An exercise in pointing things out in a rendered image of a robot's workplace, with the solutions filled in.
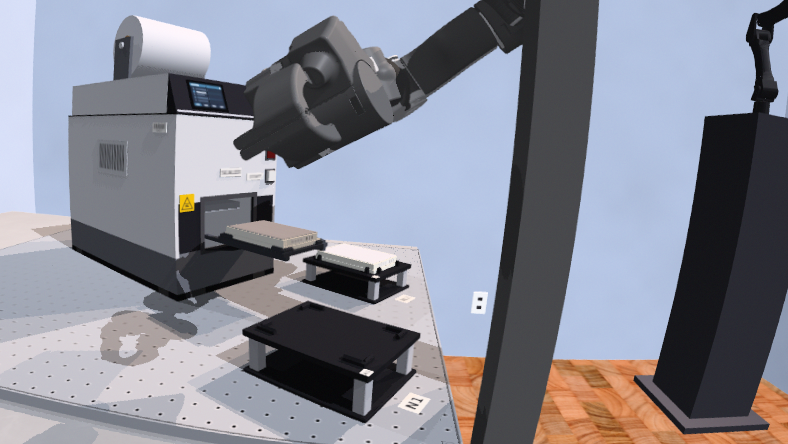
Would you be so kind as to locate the white material roll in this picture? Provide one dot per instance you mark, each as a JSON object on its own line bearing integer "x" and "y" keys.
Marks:
{"x": 160, "y": 48}

